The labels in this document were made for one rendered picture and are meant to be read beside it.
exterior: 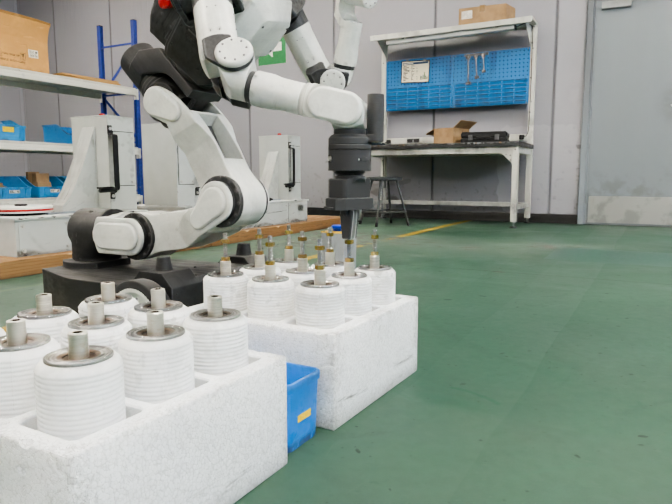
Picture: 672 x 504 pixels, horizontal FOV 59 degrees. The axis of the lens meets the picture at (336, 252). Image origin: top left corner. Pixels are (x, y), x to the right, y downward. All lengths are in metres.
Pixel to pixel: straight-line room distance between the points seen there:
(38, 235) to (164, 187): 1.07
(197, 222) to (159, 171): 2.40
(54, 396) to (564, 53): 5.88
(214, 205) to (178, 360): 0.87
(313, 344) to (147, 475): 0.43
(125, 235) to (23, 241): 1.37
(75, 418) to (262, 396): 0.29
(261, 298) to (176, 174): 2.81
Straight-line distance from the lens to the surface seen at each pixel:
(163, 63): 1.80
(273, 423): 0.95
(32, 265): 3.13
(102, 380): 0.73
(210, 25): 1.36
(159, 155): 4.04
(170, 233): 1.79
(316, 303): 1.10
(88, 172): 3.61
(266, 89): 1.24
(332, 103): 1.18
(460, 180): 6.37
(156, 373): 0.80
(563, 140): 6.17
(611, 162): 6.11
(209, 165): 1.68
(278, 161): 5.01
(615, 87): 6.16
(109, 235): 1.91
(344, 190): 1.18
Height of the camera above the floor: 0.46
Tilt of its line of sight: 7 degrees down
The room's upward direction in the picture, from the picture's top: straight up
